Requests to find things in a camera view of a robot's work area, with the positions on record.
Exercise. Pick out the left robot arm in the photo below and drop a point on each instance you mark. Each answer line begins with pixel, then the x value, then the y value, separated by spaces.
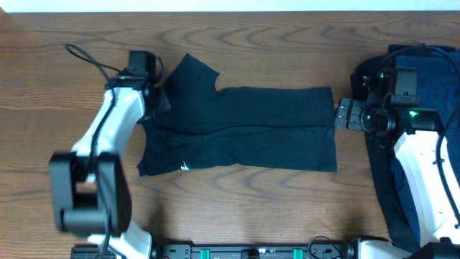
pixel 90 195

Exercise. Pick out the black garment in pile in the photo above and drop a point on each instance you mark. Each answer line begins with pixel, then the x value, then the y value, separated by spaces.
pixel 380 158

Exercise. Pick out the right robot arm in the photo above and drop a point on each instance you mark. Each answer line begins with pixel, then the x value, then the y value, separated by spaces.
pixel 416 136

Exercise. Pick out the blue garment in pile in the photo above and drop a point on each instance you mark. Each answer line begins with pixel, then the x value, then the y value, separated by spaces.
pixel 438 88

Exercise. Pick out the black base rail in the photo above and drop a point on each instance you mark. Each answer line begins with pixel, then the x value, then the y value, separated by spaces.
pixel 316 248

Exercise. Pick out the dark teal t-shirt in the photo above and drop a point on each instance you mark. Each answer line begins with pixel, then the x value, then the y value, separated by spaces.
pixel 263 127

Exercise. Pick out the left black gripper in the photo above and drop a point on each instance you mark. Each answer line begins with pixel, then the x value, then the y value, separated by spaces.
pixel 163 103

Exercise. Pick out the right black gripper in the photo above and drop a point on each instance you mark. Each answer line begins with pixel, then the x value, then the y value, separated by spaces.
pixel 357 107

